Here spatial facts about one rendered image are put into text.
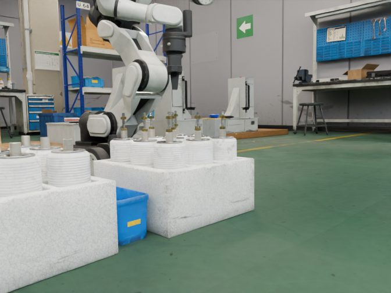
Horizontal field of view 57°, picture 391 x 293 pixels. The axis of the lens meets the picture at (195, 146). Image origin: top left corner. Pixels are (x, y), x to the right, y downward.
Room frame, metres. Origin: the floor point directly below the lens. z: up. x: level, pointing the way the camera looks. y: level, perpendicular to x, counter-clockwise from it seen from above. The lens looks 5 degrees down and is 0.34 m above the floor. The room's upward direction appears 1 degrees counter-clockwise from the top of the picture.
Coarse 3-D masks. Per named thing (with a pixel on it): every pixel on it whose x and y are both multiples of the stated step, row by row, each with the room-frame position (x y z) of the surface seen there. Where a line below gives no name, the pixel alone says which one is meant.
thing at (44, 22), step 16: (32, 0) 6.88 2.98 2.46; (48, 0) 7.09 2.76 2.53; (32, 16) 6.87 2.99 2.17; (48, 16) 7.08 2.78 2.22; (32, 32) 6.86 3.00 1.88; (48, 32) 7.07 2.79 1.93; (32, 48) 6.85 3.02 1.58; (48, 48) 7.06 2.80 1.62; (32, 64) 6.85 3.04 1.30; (32, 80) 6.88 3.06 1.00; (48, 80) 7.04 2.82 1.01
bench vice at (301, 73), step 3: (300, 66) 5.31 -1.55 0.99; (303, 69) 5.42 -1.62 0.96; (297, 72) 5.35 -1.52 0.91; (300, 72) 5.44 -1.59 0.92; (303, 72) 5.41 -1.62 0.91; (306, 72) 5.48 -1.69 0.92; (297, 75) 5.48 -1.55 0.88; (300, 75) 5.44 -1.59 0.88; (303, 75) 5.41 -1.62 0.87; (306, 75) 5.48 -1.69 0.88; (309, 75) 5.55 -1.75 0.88; (294, 78) 5.37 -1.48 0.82; (297, 78) 5.37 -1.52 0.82; (300, 78) 5.40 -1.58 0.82; (303, 78) 5.41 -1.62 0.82; (306, 78) 5.49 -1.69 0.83; (309, 78) 5.53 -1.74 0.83; (300, 81) 5.56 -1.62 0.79; (303, 81) 5.52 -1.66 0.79; (306, 81) 5.49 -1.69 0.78; (309, 81) 5.54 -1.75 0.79; (312, 81) 5.55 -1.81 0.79
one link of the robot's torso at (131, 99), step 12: (132, 72) 1.59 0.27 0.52; (132, 84) 1.59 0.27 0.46; (168, 84) 1.69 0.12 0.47; (132, 96) 1.61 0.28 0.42; (144, 96) 1.66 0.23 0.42; (156, 96) 1.71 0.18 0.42; (120, 108) 1.74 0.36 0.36; (132, 108) 1.66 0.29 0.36; (144, 108) 1.76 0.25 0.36; (120, 120) 1.75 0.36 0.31; (132, 120) 1.79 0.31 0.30; (132, 132) 1.84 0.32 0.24
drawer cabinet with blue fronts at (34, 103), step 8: (32, 96) 6.07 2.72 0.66; (40, 96) 6.16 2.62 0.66; (48, 96) 6.25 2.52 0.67; (16, 104) 6.33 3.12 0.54; (32, 104) 6.04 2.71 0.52; (40, 104) 6.13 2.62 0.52; (48, 104) 6.23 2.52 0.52; (16, 112) 6.34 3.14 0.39; (32, 112) 6.02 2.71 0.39; (40, 112) 6.12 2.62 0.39; (16, 120) 6.36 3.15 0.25; (32, 120) 6.02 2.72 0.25; (32, 128) 6.02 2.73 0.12
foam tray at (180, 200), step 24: (96, 168) 1.20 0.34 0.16; (120, 168) 1.10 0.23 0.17; (144, 168) 1.02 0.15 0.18; (192, 168) 1.01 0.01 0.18; (216, 168) 1.08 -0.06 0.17; (240, 168) 1.16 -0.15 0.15; (168, 192) 0.94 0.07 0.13; (192, 192) 1.00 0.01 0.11; (216, 192) 1.08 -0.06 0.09; (240, 192) 1.16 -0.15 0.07; (168, 216) 0.94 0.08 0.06; (192, 216) 1.00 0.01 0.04; (216, 216) 1.08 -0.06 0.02
